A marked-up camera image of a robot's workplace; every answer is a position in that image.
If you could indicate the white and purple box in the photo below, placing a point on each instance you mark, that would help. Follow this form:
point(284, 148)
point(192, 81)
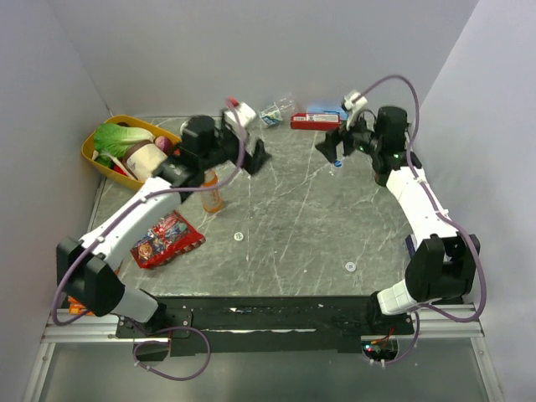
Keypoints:
point(410, 245)

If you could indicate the purple onion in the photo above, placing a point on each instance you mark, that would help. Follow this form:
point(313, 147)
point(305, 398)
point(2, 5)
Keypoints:
point(164, 144)

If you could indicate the brown and cream jar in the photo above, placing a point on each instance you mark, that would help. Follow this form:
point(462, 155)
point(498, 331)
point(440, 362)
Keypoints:
point(142, 159)

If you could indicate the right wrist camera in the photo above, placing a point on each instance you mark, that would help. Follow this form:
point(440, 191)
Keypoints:
point(353, 103)

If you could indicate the orange juice bottle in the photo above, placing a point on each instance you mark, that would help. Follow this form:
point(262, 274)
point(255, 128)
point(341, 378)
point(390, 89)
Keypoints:
point(211, 200)

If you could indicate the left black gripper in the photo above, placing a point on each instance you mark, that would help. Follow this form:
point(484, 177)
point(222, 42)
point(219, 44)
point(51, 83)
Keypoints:
point(251, 163)

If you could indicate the green lettuce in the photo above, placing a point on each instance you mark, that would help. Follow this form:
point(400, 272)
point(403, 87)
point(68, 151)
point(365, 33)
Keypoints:
point(117, 140)

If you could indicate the yellow plastic basket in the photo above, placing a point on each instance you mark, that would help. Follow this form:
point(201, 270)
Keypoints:
point(88, 149)

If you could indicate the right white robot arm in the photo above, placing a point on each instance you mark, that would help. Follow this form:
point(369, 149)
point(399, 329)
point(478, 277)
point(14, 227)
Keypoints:
point(443, 265)

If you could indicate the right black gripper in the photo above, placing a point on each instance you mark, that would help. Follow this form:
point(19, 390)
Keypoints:
point(332, 140)

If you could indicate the red rectangular box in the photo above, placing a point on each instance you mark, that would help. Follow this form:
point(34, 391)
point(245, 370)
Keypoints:
point(315, 121)

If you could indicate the crushed clear plastic bottle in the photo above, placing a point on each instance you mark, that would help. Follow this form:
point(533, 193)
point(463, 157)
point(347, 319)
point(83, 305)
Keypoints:
point(278, 111)

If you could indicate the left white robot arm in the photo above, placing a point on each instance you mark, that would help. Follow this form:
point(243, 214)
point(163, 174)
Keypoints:
point(86, 267)

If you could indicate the red snack bag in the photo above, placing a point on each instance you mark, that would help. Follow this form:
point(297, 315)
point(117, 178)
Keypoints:
point(170, 237)

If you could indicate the light blue box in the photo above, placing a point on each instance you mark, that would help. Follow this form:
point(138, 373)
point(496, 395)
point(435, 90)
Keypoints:
point(327, 109)

